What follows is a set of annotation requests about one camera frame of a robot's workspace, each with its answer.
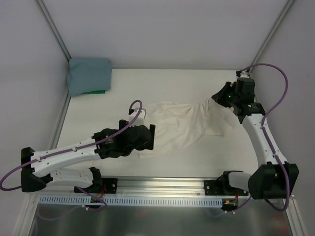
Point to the left aluminium frame post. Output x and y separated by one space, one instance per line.
53 28

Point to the aluminium frame post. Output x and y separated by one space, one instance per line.
53 28
273 30

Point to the white slotted cable duct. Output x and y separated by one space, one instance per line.
132 201

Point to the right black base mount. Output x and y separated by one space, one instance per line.
221 186

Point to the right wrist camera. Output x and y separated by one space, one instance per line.
243 74

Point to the right aluminium frame post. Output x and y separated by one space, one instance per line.
273 30

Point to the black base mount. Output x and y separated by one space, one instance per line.
108 185
221 186

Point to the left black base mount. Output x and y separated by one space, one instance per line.
108 185

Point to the aluminium mounting rail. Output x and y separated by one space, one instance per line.
161 186

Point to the white t-shirt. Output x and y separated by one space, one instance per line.
179 125

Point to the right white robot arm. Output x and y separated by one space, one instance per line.
275 177

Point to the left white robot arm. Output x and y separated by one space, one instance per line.
52 167

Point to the folded blue t-shirt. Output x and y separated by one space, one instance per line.
88 75

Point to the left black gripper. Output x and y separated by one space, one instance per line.
151 136

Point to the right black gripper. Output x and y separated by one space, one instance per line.
222 96

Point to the folded green t-shirt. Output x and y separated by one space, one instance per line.
95 92

